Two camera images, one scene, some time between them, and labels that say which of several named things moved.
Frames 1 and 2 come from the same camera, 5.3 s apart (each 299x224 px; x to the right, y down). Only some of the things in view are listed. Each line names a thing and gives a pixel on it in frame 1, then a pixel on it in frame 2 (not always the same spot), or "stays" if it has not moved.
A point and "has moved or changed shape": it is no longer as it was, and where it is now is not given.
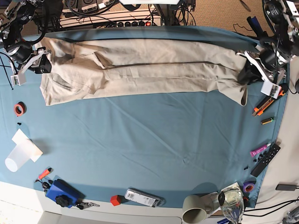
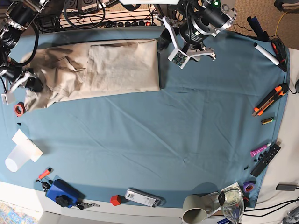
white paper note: x=20 y=139 stays
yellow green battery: x=267 y=120 stays
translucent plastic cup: x=17 y=159 stays
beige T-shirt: x=82 y=69 has moved or changed shape
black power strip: x=138 y=23 stays
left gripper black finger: x=249 y=74 -> x=166 y=38
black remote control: x=273 y=151 stays
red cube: x=115 y=200 stays
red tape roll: x=19 y=108 stays
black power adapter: x=285 y=187 stays
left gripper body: x=36 y=61 -> x=13 y=73
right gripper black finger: x=45 y=65 -> x=34 y=84
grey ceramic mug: x=195 y=208 stays
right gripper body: x=268 y=58 -> x=191 y=41
